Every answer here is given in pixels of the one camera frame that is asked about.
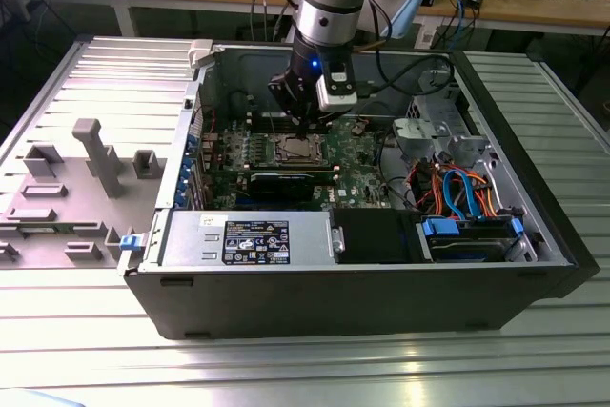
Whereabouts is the silver CPU green edge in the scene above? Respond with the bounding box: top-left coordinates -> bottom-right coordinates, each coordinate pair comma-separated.
280,137 -> 319,161

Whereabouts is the metal socket cover frame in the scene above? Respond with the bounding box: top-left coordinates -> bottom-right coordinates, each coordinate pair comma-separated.
272,132 -> 330,165

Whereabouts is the black graphics card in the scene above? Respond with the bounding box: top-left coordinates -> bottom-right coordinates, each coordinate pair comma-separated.
236,167 -> 319,204

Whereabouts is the green motherboard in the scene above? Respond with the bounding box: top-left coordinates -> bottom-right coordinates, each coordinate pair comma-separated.
197,111 -> 399,212

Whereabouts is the pale grey case latch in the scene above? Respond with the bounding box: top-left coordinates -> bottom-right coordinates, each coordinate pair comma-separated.
187,38 -> 214,71

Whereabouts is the silver metal drive cage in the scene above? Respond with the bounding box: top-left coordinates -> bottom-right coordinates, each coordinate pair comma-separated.
392,68 -> 493,166

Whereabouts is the grey power supply unit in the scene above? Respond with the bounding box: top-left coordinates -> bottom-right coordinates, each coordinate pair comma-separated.
161,210 -> 335,268

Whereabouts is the black PC case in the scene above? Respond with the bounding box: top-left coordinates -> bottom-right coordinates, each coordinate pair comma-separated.
116,37 -> 600,341

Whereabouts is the blue case latch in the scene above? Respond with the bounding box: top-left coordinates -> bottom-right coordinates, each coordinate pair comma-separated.
120,233 -> 145,253

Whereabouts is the hard disk in blue carrier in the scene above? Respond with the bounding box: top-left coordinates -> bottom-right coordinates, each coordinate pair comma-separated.
415,214 -> 528,265

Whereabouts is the grey parts rack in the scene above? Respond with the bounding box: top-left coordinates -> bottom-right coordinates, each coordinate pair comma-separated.
0,116 -> 169,271

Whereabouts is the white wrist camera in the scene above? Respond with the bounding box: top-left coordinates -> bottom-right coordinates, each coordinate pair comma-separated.
315,59 -> 358,113

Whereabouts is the camera cable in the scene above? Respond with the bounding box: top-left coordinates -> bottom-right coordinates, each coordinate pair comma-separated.
356,53 -> 457,96

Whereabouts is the blue flat wire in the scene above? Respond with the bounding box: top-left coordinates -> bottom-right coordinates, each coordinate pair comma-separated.
440,169 -> 479,221

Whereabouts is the orange wire bundle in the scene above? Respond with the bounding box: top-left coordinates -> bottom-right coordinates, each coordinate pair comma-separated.
412,162 -> 504,220

